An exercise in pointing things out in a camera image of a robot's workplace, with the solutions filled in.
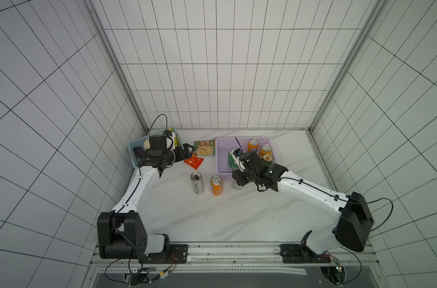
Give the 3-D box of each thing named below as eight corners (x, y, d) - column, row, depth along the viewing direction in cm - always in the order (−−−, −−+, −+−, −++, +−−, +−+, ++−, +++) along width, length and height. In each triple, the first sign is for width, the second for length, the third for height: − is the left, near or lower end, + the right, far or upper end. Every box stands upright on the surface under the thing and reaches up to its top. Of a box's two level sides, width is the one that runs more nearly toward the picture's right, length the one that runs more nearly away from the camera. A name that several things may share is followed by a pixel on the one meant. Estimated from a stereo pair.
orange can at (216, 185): (211, 195, 91) (210, 185, 83) (211, 185, 95) (210, 175, 86) (223, 195, 91) (223, 185, 83) (223, 185, 95) (223, 175, 86)
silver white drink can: (193, 194, 92) (189, 181, 81) (194, 184, 95) (191, 171, 84) (204, 194, 92) (202, 181, 81) (204, 185, 95) (202, 171, 84)
